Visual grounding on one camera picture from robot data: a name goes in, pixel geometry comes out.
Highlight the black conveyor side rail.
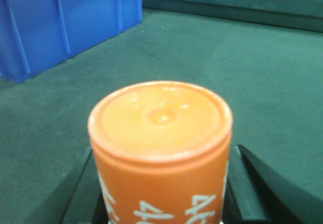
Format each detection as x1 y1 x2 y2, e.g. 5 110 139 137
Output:
143 0 322 32

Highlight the orange cylindrical capacitor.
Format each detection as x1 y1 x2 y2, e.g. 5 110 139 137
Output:
88 81 233 223

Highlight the green conveyor belt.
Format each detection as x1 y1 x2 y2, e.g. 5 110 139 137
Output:
1 9 322 223

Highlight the blue bin on conveyor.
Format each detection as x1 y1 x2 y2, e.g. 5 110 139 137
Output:
1 0 142 83

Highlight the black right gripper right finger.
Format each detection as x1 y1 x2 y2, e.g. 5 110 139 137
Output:
222 145 322 223

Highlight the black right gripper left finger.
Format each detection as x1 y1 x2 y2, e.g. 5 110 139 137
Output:
59 147 109 223

